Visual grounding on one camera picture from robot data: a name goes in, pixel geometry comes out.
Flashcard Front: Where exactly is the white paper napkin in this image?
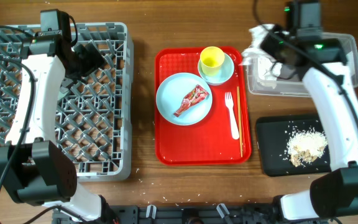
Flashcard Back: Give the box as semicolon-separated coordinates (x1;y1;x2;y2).
241;24;283;89

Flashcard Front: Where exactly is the pale green bowl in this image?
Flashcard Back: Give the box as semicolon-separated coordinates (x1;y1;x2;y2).
58;78;73;101

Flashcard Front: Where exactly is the yellow plastic cup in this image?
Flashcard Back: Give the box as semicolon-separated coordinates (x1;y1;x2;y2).
200;46;225;77

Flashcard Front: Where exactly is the red snack wrapper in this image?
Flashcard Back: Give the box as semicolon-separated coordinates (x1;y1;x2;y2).
173;85;209;117

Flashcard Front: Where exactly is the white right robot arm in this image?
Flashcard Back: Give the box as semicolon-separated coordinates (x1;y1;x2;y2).
259;26;358;221

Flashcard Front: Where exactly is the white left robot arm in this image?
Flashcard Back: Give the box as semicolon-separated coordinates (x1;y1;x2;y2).
0;34;119;223

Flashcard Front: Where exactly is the clear plastic waste bin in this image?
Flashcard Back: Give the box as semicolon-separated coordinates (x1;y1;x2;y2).
246;32;358;98

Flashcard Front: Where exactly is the grey plastic dishwasher rack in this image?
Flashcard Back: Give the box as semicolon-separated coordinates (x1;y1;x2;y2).
0;22;134;182

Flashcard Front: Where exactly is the black food waste tray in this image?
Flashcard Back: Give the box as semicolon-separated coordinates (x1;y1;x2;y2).
256;114;331;177

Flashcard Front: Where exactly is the wooden chopstick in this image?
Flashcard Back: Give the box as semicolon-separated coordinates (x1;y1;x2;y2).
237;86;243;158

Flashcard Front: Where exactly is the small light blue bowl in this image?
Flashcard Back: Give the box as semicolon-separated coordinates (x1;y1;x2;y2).
198;54;234;86

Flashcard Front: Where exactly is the white plastic fork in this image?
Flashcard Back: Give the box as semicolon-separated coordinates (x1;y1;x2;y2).
224;92;239;139

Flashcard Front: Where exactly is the pile of rice scraps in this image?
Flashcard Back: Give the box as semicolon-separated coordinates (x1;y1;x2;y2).
284;128;328;167

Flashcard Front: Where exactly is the large light blue plate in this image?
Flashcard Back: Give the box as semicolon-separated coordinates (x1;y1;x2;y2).
155;72;213;126

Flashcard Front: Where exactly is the red plastic serving tray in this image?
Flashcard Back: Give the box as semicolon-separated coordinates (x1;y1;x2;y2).
154;46;252;166

